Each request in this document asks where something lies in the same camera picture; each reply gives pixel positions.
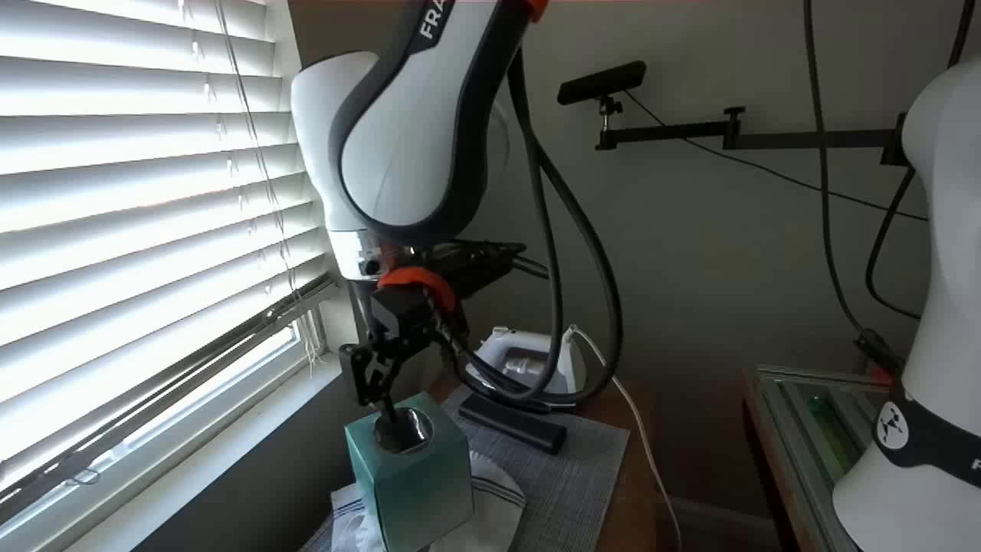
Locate black stereo camera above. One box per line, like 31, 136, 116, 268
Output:
556, 58, 650, 109

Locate black looped cable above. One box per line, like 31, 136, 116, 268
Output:
866, 0, 978, 321

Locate black rectangular bar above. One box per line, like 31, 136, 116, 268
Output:
457, 392, 571, 453

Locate thin black camera cable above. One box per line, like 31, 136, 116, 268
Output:
619, 90, 933, 224

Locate white window sill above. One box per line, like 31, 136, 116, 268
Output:
0, 351, 348, 552

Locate white window blinds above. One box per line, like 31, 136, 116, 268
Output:
0, 0, 342, 515

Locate teal tissue box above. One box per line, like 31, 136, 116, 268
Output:
344, 392, 476, 552

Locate orange cable clamp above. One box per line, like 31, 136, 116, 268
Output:
371, 263, 460, 316

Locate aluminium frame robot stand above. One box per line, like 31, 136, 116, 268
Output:
741, 363, 904, 552

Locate thin black hanging cable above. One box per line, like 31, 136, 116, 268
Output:
800, 0, 873, 341

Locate white clothes iron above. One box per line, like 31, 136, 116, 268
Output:
471, 324, 592, 413

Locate black cable plug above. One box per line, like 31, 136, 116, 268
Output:
851, 324, 907, 391

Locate white iron cord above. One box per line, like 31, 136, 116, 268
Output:
565, 324, 685, 552

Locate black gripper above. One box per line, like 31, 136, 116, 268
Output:
336, 289, 455, 450

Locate wooden side table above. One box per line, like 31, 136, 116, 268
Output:
432, 377, 670, 552

